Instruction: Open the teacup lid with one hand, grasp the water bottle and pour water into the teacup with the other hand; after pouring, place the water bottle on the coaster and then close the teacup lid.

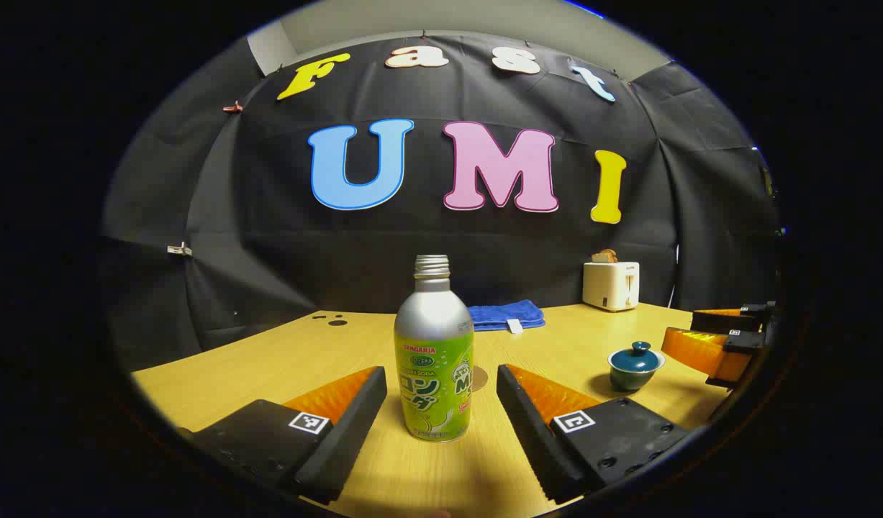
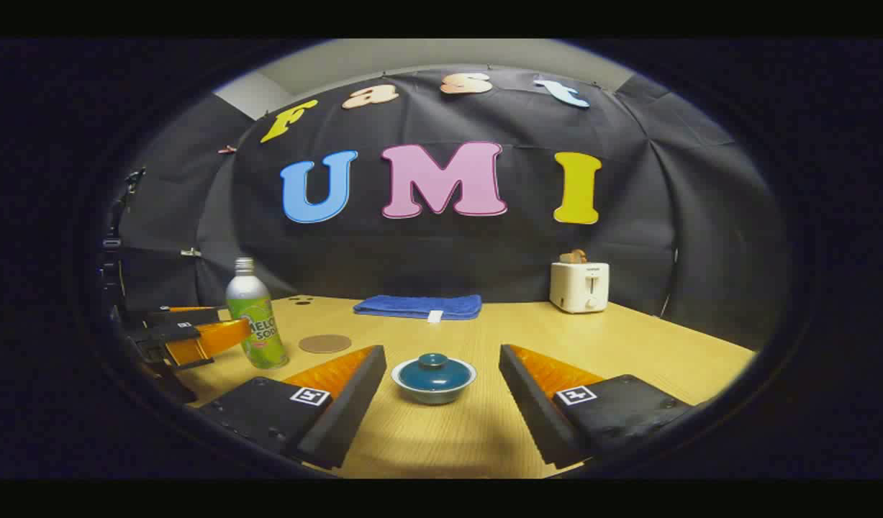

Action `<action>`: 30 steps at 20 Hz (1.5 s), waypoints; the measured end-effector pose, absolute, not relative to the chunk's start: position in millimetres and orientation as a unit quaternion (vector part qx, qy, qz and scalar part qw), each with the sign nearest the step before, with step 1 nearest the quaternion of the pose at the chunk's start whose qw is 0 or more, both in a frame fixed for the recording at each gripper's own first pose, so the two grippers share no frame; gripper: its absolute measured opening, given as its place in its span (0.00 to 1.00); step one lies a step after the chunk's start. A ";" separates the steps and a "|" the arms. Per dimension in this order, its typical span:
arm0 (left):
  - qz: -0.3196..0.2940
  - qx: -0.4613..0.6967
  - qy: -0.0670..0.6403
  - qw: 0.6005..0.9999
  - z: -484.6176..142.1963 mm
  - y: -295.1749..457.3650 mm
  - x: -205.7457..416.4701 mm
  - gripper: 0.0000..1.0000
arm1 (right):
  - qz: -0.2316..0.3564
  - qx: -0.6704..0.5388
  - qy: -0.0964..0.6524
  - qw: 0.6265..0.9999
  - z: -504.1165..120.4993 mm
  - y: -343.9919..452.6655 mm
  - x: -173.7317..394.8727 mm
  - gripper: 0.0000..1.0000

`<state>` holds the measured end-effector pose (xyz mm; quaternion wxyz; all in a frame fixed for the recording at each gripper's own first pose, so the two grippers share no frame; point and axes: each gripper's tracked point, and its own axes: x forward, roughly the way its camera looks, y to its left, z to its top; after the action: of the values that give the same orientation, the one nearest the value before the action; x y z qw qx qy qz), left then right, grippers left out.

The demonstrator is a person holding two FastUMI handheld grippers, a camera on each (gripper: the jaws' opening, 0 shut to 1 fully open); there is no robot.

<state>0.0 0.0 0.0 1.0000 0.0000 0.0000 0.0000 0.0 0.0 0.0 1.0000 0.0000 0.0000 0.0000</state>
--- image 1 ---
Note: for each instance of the orange clip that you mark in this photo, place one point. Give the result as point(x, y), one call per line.
point(232, 108)

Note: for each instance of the blue folded towel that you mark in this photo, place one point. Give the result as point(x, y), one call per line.
point(506, 314)

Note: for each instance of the bread slice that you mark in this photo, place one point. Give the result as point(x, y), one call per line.
point(604, 256)

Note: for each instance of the white clip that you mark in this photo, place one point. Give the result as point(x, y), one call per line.
point(180, 250)

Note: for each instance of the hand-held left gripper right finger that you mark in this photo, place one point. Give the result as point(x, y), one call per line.
point(535, 439)

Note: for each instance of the silver green water bottle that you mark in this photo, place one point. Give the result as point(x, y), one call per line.
point(434, 324)

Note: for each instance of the teal teacup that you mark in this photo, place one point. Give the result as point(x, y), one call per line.
point(632, 379)

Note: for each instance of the white toaster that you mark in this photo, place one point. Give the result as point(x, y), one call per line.
point(608, 286)

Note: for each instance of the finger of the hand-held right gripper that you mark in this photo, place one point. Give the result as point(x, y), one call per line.
point(725, 322)
point(700, 352)

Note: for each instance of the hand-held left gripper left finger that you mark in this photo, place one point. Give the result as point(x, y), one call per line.
point(347, 439)

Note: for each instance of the round brown coaster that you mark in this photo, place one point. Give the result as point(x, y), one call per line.
point(480, 378)

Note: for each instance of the black backdrop cloth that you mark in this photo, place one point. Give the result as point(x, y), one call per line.
point(268, 237)

